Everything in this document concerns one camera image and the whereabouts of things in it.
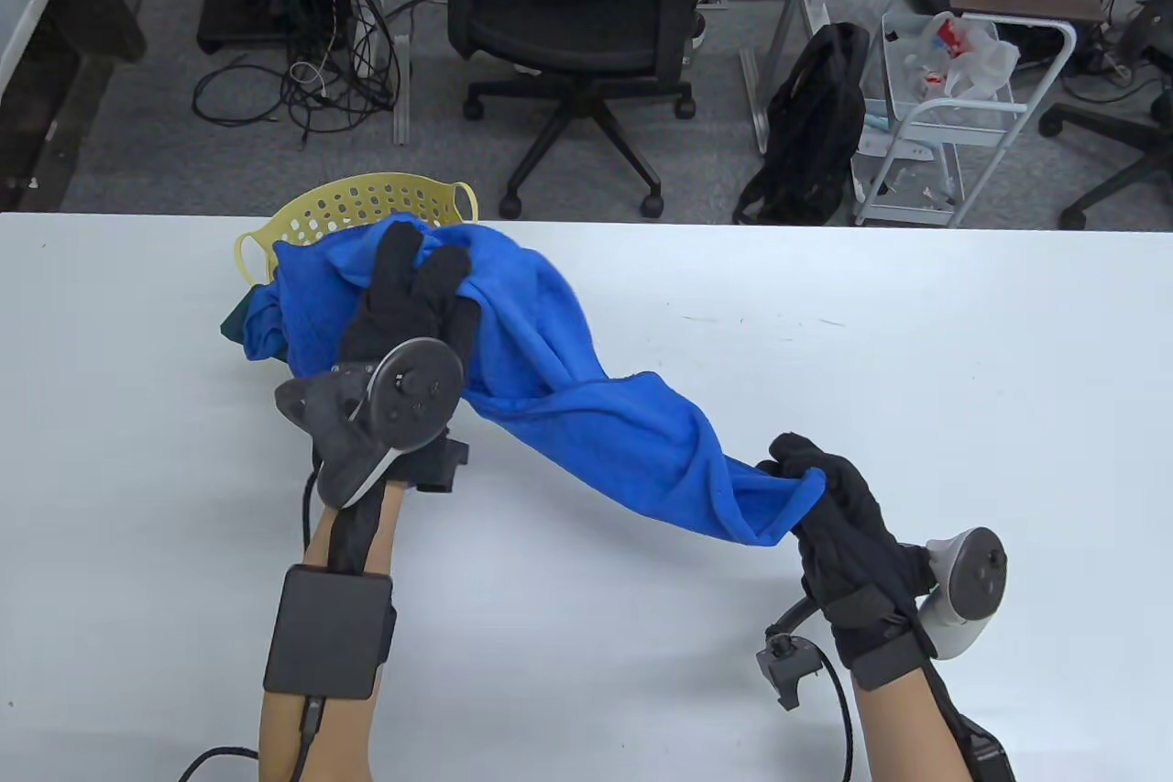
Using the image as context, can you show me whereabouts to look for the person's left hand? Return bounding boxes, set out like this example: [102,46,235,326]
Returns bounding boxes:
[339,214,484,393]

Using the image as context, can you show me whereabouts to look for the person's right hand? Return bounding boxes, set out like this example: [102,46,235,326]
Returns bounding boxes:
[756,432,937,691]

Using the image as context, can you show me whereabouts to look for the yellow perforated laundry basket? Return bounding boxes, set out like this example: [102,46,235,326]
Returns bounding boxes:
[234,172,479,288]

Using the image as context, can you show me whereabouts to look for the blue clothes shirt white tag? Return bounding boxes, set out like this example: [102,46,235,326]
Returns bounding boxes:
[243,282,294,361]

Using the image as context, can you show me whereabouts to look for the dark green clothes garment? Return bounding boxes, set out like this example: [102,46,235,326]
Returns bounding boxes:
[220,292,253,352]

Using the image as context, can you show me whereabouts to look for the person's left forearm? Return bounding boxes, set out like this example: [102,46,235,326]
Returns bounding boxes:
[259,479,409,782]

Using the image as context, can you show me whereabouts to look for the person's right forearm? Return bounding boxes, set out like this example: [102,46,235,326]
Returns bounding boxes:
[852,658,1018,782]

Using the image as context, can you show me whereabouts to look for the grey handheld controller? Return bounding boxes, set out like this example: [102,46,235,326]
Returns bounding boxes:
[915,527,1009,661]
[275,337,466,510]

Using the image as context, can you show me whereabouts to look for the grey metal desk leg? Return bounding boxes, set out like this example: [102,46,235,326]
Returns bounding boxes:
[339,0,411,146]

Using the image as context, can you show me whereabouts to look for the white power strip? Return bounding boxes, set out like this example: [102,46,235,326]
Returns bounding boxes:
[353,0,392,82]

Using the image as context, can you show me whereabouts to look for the black office chair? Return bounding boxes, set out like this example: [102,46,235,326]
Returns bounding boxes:
[429,0,734,221]

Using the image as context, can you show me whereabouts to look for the black sensor box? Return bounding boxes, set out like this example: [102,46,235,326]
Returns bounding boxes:
[263,567,397,700]

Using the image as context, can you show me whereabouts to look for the black backpack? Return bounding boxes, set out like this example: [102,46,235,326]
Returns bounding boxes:
[733,21,872,226]

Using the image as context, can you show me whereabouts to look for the white utility cart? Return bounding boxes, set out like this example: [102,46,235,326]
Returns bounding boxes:
[850,0,1078,228]

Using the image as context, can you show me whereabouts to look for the dark brown desk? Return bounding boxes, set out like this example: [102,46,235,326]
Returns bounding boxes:
[0,0,148,213]

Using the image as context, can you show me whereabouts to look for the black swivel chair base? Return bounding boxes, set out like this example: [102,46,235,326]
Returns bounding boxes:
[1038,21,1173,231]

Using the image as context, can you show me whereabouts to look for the white plastic bag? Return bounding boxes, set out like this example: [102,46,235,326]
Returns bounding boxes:
[903,10,1021,100]

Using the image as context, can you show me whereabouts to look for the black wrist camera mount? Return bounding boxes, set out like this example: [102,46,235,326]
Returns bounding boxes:
[417,438,470,496]
[756,631,830,711]

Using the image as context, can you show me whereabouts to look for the black cable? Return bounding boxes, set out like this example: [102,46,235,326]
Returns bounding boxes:
[765,594,858,782]
[179,470,322,782]

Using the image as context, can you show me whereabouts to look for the bundle of black floor cables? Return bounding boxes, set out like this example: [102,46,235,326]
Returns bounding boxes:
[191,0,413,146]

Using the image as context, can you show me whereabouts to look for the black mesh wrist bracket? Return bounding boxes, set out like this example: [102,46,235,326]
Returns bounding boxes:
[953,709,1018,782]

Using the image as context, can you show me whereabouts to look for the grey metal desk frame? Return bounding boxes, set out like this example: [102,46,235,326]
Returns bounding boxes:
[724,0,849,155]

